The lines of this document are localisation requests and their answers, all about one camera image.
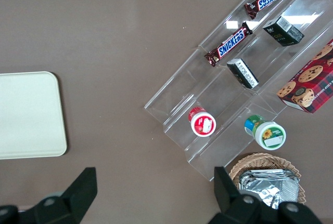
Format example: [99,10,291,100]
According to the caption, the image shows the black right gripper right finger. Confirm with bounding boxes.
[209,166,323,224]

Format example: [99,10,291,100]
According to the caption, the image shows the light wicker basket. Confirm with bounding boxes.
[228,152,305,205]

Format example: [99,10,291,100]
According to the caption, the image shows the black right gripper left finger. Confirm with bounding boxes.
[0,166,98,224]

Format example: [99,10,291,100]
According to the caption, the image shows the red-lidded small jar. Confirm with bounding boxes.
[188,106,217,138]

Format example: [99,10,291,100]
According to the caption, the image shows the cream rectangular plastic tray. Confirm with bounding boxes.
[0,71,68,160]

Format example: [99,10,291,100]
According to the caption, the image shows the small dark green box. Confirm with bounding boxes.
[226,58,260,90]
[262,15,305,47]

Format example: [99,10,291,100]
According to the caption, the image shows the clear acrylic stepped display stand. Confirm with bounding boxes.
[144,0,333,182]

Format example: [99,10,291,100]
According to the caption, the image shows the silver foil packets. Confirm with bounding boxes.
[238,168,300,209]

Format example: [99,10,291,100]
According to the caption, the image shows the green sunflower-label jar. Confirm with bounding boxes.
[244,114,287,151]

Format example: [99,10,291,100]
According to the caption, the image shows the red tartan cookie box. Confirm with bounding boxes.
[276,39,333,115]

